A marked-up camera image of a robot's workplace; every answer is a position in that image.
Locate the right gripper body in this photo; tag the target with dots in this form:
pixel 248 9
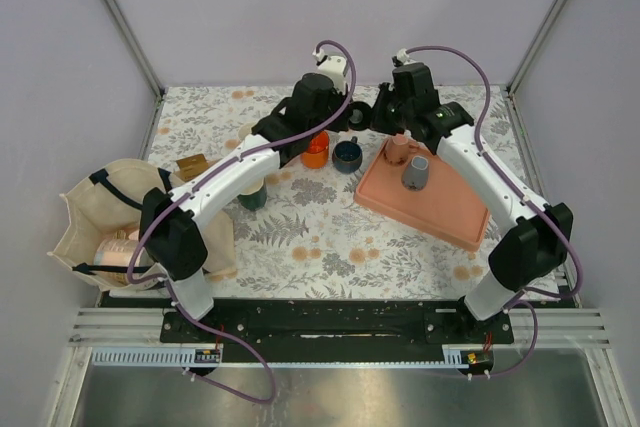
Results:
pixel 389 114

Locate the salmon textured mug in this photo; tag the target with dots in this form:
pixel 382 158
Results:
pixel 398 148

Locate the orange mug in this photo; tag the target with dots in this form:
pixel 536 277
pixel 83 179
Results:
pixel 316 155

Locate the blue mug cream base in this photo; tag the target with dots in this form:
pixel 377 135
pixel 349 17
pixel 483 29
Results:
pixel 347 156

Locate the grey-blue square mug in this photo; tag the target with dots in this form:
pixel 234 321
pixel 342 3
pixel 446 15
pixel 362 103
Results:
pixel 416 173

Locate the dark green mug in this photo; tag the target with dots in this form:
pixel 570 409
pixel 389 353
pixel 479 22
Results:
pixel 254 197

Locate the brown striped mug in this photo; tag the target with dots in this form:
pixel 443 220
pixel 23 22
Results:
pixel 360 116

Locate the yellow mug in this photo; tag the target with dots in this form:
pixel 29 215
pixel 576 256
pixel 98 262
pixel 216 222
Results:
pixel 245 131

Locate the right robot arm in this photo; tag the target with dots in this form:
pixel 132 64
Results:
pixel 533 232

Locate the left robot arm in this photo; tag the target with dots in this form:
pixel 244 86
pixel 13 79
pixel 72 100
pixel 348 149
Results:
pixel 171 223

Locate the salmon pink tray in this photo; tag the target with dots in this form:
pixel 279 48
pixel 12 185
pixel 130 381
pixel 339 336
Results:
pixel 446 208

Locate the floral table mat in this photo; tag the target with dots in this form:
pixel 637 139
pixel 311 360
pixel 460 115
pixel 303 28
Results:
pixel 311 239

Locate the brown paper packet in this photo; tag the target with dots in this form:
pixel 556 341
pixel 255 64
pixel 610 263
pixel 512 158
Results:
pixel 191 167

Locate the cream tote bag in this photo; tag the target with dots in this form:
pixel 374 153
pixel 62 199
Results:
pixel 101 205

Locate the pink can in bag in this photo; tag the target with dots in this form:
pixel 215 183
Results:
pixel 114 255

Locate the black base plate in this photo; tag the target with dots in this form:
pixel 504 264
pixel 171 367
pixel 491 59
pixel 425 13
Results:
pixel 435 322

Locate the white cable duct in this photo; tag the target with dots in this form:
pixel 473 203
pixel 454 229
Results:
pixel 431 356

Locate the aluminium frame rail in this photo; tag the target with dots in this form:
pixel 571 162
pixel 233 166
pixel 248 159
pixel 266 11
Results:
pixel 131 42

